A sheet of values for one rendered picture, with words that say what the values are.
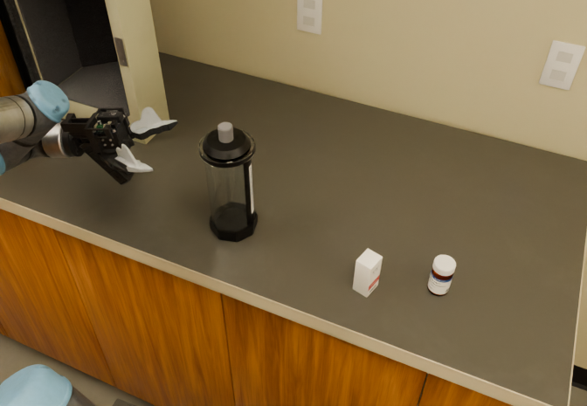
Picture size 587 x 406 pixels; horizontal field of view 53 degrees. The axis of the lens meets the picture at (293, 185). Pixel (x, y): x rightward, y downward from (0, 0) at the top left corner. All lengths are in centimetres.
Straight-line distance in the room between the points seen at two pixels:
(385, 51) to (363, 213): 47
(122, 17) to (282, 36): 50
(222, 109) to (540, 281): 90
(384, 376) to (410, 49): 80
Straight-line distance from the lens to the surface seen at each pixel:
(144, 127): 124
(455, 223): 134
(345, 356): 126
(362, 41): 159
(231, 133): 111
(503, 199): 143
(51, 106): 111
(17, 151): 118
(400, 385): 127
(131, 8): 137
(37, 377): 79
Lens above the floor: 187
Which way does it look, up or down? 43 degrees down
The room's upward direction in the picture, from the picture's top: 1 degrees clockwise
